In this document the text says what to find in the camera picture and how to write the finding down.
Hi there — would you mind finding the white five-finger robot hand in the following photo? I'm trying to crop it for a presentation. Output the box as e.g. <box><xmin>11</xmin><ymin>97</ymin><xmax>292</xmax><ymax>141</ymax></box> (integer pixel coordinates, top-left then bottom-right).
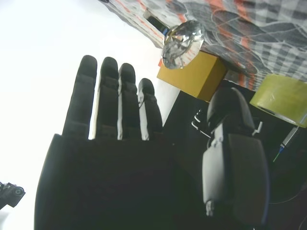
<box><xmin>33</xmin><ymin>55</ymin><xmax>272</xmax><ymax>230</ymax></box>

